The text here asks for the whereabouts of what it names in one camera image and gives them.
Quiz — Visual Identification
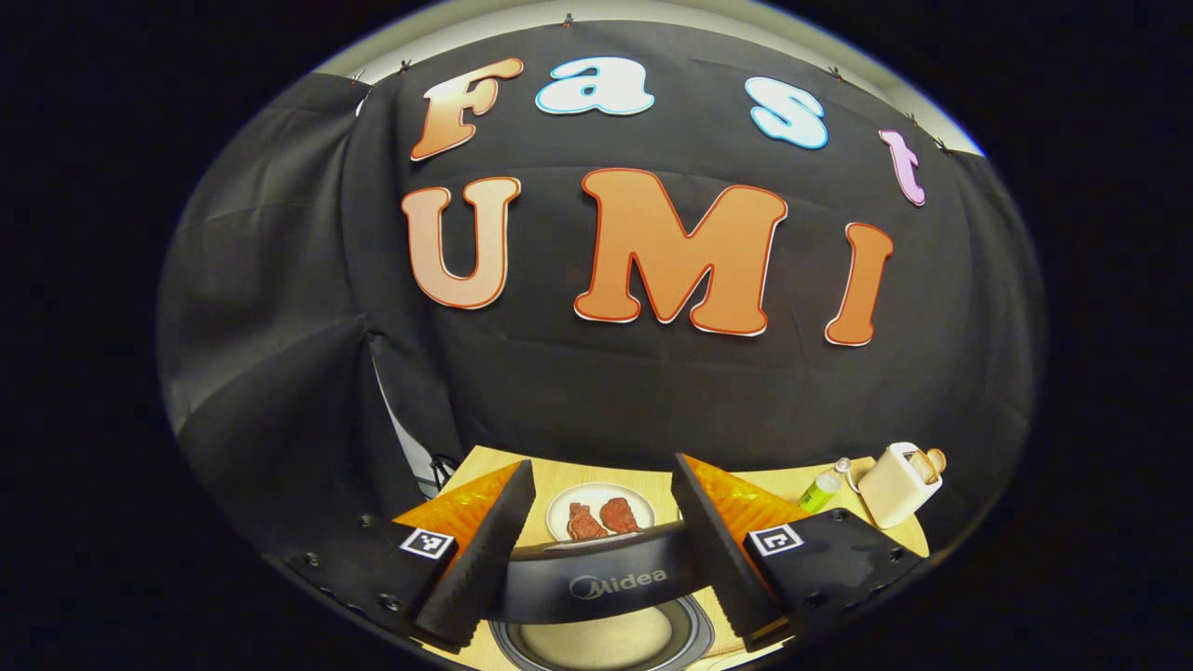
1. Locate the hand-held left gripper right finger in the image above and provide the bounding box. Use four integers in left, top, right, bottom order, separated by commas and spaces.
671, 454, 928, 653

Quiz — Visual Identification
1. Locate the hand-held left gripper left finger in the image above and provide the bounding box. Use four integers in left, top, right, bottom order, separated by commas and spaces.
270, 459, 537, 653

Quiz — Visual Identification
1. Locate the black rice cooker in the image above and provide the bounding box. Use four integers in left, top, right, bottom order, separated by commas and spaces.
489, 520, 719, 671

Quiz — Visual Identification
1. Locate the green label drink bottle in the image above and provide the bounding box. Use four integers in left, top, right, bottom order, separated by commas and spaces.
799, 458, 851, 514

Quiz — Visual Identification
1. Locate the white plate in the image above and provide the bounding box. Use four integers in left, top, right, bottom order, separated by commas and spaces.
545, 483, 656, 543

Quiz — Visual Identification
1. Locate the white toaster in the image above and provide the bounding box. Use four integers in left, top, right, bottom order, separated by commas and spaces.
846, 442, 944, 529

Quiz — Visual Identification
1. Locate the black backdrop cloth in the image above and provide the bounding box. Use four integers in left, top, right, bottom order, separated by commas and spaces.
158, 19, 1045, 560

